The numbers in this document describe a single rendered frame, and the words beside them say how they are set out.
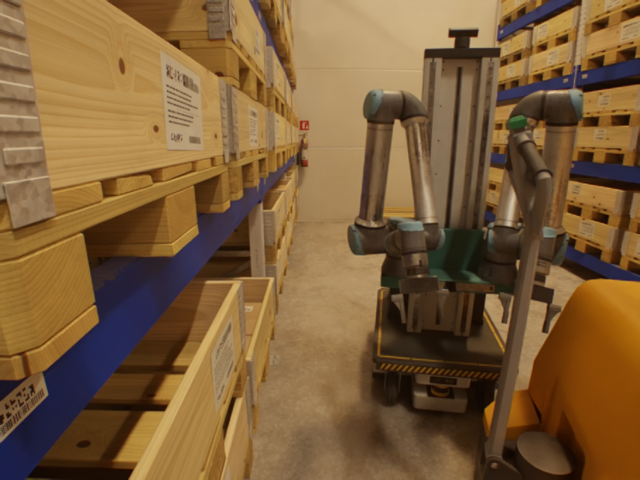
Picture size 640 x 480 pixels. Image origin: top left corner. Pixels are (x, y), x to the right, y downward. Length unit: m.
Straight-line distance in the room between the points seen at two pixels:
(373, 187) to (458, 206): 0.56
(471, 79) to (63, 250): 1.85
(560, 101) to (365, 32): 4.95
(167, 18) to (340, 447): 1.79
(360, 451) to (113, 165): 1.67
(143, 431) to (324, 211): 5.57
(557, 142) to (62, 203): 1.62
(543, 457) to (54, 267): 1.35
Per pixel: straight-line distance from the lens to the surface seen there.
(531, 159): 0.92
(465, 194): 2.01
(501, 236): 1.56
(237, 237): 2.26
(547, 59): 5.34
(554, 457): 1.45
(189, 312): 1.19
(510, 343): 1.19
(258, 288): 2.09
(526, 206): 1.04
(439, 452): 1.97
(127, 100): 0.53
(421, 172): 1.54
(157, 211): 0.63
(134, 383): 1.10
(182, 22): 1.23
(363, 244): 1.69
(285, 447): 1.92
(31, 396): 0.48
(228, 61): 1.18
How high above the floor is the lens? 1.37
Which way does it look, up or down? 15 degrees down
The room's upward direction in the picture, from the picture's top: straight up
